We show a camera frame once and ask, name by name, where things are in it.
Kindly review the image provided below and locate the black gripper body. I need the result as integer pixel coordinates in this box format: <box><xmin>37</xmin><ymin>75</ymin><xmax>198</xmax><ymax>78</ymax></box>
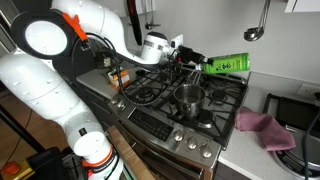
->
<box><xmin>175</xmin><ymin>45</ymin><xmax>207</xmax><ymax>65</ymax></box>

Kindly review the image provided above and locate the green plastic bottle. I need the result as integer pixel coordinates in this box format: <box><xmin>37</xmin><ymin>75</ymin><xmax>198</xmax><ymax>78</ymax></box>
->
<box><xmin>194</xmin><ymin>52</ymin><xmax>251</xmax><ymax>75</ymax></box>

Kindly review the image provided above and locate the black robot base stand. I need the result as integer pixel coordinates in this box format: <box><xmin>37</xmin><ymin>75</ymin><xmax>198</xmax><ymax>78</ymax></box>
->
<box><xmin>27</xmin><ymin>147</ymin><xmax>84</xmax><ymax>180</ymax></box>

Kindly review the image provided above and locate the small stainless steel pot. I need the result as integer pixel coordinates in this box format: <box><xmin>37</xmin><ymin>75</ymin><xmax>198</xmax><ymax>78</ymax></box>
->
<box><xmin>172</xmin><ymin>71</ymin><xmax>208</xmax><ymax>120</ymax></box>

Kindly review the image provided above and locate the hanging metal coil whisk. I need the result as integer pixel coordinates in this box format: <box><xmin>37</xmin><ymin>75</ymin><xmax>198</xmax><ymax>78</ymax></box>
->
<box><xmin>143</xmin><ymin>0</ymin><xmax>162</xmax><ymax>31</ymax></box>

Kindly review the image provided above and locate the hanging steel ladle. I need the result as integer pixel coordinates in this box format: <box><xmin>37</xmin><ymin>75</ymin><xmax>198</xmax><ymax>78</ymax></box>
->
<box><xmin>243</xmin><ymin>0</ymin><xmax>272</xmax><ymax>43</ymax></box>

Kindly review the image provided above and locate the black oven mitt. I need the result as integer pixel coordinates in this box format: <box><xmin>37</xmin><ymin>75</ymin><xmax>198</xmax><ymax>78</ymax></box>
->
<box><xmin>126</xmin><ymin>0</ymin><xmax>144</xmax><ymax>47</ymax></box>

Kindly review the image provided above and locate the small orange box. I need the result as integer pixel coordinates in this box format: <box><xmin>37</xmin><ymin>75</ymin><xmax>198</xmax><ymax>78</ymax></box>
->
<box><xmin>107</xmin><ymin>67</ymin><xmax>133</xmax><ymax>91</ymax></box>

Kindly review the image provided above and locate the stainless steel gas stove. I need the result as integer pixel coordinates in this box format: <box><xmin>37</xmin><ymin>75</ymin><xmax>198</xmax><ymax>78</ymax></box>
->
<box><xmin>107</xmin><ymin>61</ymin><xmax>250</xmax><ymax>180</ymax></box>

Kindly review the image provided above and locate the dark countertop appliance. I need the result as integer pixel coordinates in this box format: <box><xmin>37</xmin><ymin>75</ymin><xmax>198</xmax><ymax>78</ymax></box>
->
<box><xmin>93</xmin><ymin>45</ymin><xmax>116</xmax><ymax>70</ymax></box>

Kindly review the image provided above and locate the pink cloth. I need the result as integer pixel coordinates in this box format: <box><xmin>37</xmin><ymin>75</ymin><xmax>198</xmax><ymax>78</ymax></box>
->
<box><xmin>234</xmin><ymin>105</ymin><xmax>297</xmax><ymax>153</ymax></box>

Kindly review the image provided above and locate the wooden board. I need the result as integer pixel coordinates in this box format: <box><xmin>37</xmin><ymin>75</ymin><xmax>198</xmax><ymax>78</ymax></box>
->
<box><xmin>106</xmin><ymin>125</ymin><xmax>156</xmax><ymax>180</ymax></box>

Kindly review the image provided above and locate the round steel cooker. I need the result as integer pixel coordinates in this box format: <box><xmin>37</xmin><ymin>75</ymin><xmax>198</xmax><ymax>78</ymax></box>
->
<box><xmin>271</xmin><ymin>130</ymin><xmax>320</xmax><ymax>180</ymax></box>

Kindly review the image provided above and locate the black tripod leg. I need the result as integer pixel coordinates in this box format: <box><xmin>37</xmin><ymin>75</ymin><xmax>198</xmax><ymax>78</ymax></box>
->
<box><xmin>0</xmin><ymin>104</ymin><xmax>46</xmax><ymax>153</ymax></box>

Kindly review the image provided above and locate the red emergency stop button box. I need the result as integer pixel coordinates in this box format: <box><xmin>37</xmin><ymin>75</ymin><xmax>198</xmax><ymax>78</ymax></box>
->
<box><xmin>0</xmin><ymin>159</ymin><xmax>36</xmax><ymax>180</ymax></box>

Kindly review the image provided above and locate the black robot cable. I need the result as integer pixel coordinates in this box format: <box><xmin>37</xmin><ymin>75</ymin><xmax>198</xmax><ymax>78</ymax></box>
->
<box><xmin>71</xmin><ymin>31</ymin><xmax>188</xmax><ymax>108</ymax></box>

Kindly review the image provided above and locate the white wall outlet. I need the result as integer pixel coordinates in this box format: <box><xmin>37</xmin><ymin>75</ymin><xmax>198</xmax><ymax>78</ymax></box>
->
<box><xmin>296</xmin><ymin>83</ymin><xmax>320</xmax><ymax>99</ymax></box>

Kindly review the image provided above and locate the white wall cabinet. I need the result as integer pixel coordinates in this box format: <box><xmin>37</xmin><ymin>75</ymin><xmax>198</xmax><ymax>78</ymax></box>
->
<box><xmin>284</xmin><ymin>0</ymin><xmax>320</xmax><ymax>14</ymax></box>

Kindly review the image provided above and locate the thick dark appliance cord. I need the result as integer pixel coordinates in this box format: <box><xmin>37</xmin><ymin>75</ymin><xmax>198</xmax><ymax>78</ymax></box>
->
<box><xmin>301</xmin><ymin>92</ymin><xmax>320</xmax><ymax>180</ymax></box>

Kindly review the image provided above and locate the thin black floor wire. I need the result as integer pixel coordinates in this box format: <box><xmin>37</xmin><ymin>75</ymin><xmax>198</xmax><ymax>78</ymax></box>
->
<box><xmin>2</xmin><ymin>109</ymin><xmax>35</xmax><ymax>165</ymax></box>

